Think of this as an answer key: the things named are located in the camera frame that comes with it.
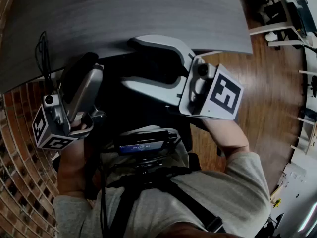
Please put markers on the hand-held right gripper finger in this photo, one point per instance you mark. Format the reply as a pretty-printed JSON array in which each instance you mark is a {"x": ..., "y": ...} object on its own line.
[
  {"x": 153, "y": 89},
  {"x": 161, "y": 40}
]

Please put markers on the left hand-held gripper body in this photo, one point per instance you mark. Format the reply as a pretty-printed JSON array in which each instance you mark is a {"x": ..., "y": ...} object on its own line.
[{"x": 55, "y": 133}]

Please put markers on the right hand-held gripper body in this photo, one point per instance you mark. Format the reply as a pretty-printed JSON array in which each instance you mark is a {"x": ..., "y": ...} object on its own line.
[{"x": 223, "y": 93}]

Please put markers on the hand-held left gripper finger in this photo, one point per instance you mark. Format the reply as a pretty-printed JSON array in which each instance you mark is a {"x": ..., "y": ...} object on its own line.
[
  {"x": 90, "y": 88},
  {"x": 74, "y": 76}
]

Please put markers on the person's left forearm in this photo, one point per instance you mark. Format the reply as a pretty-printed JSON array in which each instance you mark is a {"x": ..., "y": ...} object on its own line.
[{"x": 71, "y": 170}]

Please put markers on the person's right forearm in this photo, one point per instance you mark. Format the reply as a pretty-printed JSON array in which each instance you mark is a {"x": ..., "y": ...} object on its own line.
[{"x": 227, "y": 135}]

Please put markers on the person's left hand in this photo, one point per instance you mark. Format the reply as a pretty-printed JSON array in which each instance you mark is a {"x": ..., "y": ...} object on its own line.
[{"x": 77, "y": 125}]

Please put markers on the black device with screen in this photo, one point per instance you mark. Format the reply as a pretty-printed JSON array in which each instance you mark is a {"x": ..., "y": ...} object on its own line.
[{"x": 141, "y": 145}]

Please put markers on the white desk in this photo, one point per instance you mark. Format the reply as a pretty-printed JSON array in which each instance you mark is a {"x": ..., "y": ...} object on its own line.
[{"x": 284, "y": 27}]

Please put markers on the white shelf unit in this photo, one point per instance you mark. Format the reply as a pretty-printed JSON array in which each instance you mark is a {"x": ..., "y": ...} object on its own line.
[{"x": 309, "y": 133}]

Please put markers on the person's grey shirt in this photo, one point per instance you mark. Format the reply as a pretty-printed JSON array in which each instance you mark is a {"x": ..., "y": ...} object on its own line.
[{"x": 223, "y": 197}]

